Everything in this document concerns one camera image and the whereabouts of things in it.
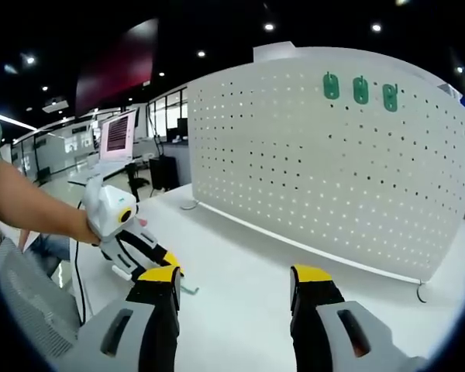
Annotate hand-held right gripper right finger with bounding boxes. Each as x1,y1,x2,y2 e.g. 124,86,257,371
289,264,396,372

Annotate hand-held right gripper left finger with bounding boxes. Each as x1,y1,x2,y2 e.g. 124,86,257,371
76,266,184,372

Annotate white perforated mounting plate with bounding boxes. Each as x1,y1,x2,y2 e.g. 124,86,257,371
180,46,465,303

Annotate black cabinet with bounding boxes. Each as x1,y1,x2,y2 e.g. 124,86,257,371
149,157,180,191

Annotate person's blue jeans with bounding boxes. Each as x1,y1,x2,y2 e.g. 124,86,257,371
21,230,73,278

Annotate pink screen monitor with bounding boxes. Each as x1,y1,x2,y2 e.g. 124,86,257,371
98,109,137,163

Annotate grey mesh office chair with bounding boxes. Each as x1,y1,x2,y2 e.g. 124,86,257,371
0,236,82,367

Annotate dark red ceiling panel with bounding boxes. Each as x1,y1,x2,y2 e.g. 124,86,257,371
75,18,159,117

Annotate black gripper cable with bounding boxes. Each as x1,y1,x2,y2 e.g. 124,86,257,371
74,197,87,325

